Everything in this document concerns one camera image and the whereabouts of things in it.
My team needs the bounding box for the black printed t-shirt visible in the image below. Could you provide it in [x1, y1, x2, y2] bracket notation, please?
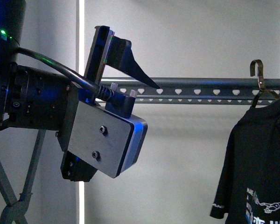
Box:
[210, 100, 280, 224]

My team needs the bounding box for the metal wire clothes hanger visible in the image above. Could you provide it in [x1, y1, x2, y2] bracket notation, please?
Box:
[249, 59, 280, 108]

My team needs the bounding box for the black camera cable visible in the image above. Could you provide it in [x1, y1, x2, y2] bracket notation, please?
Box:
[14, 47, 138, 119]

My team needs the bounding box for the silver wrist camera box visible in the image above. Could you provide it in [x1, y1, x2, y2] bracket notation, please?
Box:
[68, 102, 147, 178]

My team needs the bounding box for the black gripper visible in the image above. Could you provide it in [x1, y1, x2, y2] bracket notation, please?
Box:
[0, 26, 114, 182]

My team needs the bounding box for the grey metal rack rail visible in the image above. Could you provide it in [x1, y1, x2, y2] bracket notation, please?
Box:
[93, 77, 280, 105]

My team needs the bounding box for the grey rack leg brace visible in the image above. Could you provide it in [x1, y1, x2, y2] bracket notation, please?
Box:
[0, 129, 47, 224]

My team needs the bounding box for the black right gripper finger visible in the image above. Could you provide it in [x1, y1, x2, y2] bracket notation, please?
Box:
[106, 36, 159, 89]

